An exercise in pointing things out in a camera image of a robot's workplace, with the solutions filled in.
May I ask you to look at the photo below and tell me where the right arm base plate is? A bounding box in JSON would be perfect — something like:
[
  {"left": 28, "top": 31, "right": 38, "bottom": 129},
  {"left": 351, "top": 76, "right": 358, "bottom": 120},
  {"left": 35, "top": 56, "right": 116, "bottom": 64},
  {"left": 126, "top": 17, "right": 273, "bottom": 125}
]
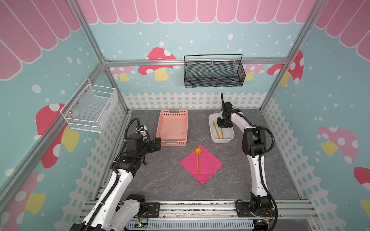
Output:
[{"left": 235, "top": 199, "right": 275, "bottom": 218}]

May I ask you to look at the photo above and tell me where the magenta paper napkin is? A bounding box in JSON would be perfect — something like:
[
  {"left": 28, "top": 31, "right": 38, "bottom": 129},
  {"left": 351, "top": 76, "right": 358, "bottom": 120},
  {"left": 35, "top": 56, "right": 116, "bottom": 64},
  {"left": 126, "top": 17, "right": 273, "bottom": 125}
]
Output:
[{"left": 180, "top": 145, "right": 223, "bottom": 184}]

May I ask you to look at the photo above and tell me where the pink perforated plastic basket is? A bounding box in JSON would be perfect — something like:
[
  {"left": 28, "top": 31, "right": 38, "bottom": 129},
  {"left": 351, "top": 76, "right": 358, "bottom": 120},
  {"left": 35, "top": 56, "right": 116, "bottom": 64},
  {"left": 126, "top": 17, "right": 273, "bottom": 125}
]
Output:
[{"left": 156, "top": 110, "right": 188, "bottom": 146}]

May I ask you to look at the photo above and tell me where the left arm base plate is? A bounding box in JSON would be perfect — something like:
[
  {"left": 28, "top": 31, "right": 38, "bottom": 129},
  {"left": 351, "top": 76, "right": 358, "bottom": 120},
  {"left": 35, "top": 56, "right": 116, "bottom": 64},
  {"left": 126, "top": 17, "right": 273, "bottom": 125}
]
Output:
[{"left": 138, "top": 202, "right": 161, "bottom": 218}]

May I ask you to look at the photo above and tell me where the black wire mesh wall basket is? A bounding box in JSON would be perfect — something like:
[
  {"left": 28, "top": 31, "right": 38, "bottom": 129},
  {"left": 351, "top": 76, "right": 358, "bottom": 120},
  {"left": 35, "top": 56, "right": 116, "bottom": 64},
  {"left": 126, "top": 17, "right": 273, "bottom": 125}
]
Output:
[{"left": 184, "top": 54, "right": 246, "bottom": 88}]

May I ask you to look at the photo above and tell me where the white oval plastic tub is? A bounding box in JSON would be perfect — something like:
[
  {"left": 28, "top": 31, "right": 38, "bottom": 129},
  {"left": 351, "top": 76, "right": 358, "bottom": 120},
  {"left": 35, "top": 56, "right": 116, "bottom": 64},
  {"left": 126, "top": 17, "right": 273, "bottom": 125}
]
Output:
[{"left": 208, "top": 113, "right": 235, "bottom": 143}]

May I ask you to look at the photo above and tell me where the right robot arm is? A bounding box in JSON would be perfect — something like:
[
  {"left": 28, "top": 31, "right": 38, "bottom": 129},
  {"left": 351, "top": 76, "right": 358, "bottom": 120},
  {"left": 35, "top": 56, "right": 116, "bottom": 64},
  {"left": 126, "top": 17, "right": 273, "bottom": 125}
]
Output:
[{"left": 217, "top": 93, "right": 275, "bottom": 217}]

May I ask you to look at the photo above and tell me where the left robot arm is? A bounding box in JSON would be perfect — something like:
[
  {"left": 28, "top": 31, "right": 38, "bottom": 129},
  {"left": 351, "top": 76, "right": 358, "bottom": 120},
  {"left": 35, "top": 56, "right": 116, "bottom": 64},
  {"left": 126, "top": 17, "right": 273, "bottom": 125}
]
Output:
[{"left": 70, "top": 117, "right": 161, "bottom": 231}]

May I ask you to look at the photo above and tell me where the white wire mesh wall basket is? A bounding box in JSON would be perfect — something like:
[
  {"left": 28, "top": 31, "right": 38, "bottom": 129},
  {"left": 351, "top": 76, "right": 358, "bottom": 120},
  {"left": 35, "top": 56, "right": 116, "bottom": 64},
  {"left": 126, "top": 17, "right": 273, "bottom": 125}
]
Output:
[{"left": 60, "top": 79, "right": 118, "bottom": 133}]

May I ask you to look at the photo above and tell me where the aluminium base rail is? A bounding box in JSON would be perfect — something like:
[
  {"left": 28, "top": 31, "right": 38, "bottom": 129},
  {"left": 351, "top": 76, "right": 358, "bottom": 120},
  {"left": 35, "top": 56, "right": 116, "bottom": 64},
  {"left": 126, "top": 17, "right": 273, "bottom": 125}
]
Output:
[{"left": 77, "top": 199, "right": 319, "bottom": 224}]

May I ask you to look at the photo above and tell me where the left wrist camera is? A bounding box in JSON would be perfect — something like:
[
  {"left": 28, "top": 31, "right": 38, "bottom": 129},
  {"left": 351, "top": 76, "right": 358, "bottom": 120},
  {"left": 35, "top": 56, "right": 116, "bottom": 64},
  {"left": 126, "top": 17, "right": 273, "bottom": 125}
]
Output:
[{"left": 136, "top": 125, "right": 150, "bottom": 139}]

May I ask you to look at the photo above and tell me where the yellow plastic spoon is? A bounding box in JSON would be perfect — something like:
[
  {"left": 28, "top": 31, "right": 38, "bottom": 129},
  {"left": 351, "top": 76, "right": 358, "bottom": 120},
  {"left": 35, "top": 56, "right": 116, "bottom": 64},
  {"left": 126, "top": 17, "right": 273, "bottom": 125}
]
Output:
[{"left": 194, "top": 147, "right": 201, "bottom": 174}]

